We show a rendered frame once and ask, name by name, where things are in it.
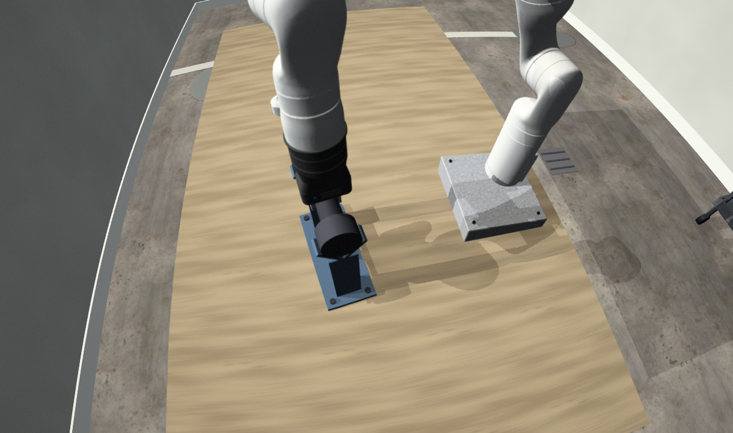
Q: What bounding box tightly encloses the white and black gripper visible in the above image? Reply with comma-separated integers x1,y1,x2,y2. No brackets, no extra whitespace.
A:
271,96,352,211

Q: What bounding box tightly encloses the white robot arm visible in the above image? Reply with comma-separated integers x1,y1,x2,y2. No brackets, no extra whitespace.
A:
248,0,583,186

